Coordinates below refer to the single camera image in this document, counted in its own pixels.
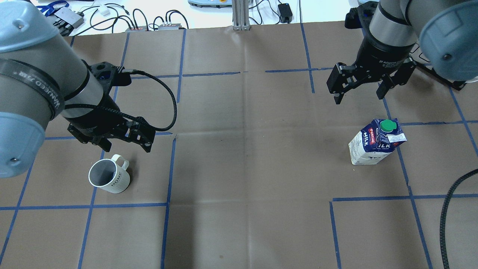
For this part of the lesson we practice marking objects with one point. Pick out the black power adapter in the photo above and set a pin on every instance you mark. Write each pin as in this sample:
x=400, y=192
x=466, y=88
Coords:
x=285, y=13

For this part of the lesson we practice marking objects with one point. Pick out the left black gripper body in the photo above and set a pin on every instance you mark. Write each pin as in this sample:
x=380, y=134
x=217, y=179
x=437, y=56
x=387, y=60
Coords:
x=98, y=121

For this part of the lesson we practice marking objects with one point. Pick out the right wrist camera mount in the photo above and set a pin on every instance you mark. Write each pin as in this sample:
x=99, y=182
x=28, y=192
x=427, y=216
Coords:
x=361, y=16

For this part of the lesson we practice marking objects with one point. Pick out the blue white milk carton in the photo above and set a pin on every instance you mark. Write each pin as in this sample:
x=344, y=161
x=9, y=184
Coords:
x=376, y=141

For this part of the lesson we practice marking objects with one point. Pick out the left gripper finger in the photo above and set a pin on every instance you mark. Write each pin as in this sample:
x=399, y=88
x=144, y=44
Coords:
x=139, y=133
x=85, y=137

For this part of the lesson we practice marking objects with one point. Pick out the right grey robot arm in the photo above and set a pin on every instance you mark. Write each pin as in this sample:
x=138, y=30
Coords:
x=445, y=31

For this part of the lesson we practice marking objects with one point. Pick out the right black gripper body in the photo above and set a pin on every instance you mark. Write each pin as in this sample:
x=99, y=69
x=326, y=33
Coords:
x=381, y=53

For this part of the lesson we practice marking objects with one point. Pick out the aluminium frame post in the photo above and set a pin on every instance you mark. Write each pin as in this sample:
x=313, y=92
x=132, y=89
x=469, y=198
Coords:
x=240, y=11

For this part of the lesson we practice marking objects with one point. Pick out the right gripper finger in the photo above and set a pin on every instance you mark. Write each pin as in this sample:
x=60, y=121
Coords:
x=400, y=77
x=341, y=80

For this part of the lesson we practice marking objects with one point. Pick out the white mug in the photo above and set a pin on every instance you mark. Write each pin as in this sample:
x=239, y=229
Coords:
x=110, y=174

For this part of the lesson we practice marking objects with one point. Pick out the grey usb hub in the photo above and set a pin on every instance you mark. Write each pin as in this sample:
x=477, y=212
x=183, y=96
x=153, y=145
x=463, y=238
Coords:
x=70, y=17

